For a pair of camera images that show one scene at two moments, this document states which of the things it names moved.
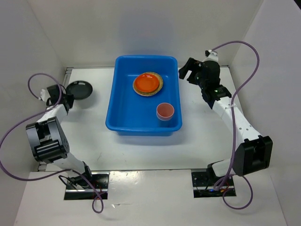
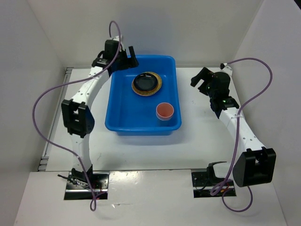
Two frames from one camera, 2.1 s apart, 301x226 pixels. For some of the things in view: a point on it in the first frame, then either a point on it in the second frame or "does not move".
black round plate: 80,89 → 145,82
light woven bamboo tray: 145,94 does not move
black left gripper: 70,98 → 130,62
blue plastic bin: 144,96 does not move
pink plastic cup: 164,111 does not move
